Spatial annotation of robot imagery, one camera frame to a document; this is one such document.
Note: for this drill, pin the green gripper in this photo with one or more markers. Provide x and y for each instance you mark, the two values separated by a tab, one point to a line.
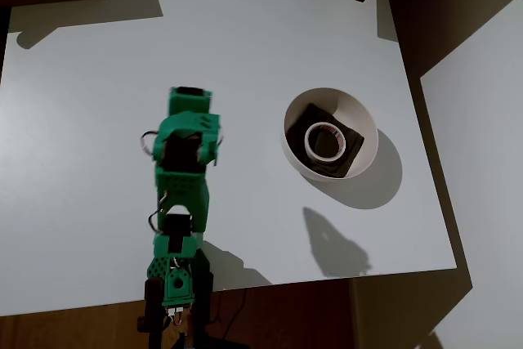
190	102

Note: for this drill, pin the white masking tape roll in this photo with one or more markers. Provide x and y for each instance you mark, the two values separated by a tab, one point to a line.
327	157

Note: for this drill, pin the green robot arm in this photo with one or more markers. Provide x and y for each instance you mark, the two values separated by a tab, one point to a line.
184	198

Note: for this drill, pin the dark folded cloth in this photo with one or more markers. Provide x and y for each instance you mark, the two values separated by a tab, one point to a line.
351	148

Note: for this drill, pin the beige round bowl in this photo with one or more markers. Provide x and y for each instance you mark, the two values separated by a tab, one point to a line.
359	120

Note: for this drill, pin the black clamp bar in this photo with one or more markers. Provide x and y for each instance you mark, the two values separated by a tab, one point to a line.
202	292

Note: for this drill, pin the black pole clamp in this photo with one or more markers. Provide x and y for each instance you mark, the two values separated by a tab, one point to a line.
141	323

